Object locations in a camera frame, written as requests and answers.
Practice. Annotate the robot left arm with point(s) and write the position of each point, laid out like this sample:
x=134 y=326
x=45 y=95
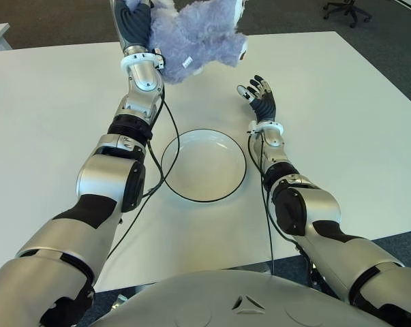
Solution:
x=103 y=173

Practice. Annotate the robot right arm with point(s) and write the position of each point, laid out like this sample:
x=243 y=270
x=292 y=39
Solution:
x=321 y=204

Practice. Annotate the black office chair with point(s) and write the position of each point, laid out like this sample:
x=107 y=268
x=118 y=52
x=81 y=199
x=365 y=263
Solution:
x=350 y=12

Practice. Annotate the white plate black rim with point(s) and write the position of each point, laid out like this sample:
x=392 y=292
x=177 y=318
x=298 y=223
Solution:
x=205 y=167

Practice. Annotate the silver robot torso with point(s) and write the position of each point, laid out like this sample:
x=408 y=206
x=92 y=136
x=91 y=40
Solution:
x=225 y=299

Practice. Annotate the purple plush bunny doll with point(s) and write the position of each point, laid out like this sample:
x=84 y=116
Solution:
x=198 y=41

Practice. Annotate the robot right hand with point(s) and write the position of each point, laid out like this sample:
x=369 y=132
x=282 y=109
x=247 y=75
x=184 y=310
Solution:
x=266 y=105

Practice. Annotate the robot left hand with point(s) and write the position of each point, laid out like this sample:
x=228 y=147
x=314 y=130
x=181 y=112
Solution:
x=133 y=27

